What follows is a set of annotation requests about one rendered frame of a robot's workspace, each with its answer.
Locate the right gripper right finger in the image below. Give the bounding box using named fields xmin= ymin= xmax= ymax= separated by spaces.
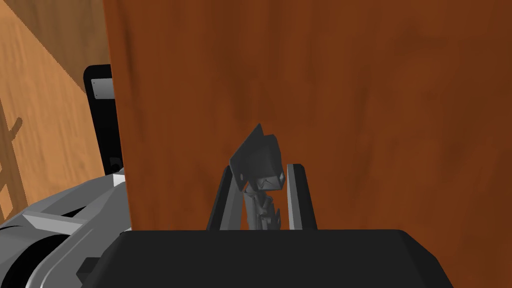
xmin=286 ymin=163 xmax=319 ymax=231

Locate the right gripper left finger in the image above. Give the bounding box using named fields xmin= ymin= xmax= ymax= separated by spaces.
xmin=206 ymin=165 xmax=245 ymax=231

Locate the dark grey door handle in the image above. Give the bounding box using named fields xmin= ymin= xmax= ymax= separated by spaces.
xmin=228 ymin=122 xmax=286 ymax=231

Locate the brown wooden door leaf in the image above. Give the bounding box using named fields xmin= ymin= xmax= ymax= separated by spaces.
xmin=102 ymin=0 xmax=512 ymax=288

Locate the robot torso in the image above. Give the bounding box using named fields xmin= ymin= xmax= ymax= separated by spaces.
xmin=0 ymin=63 xmax=133 ymax=288

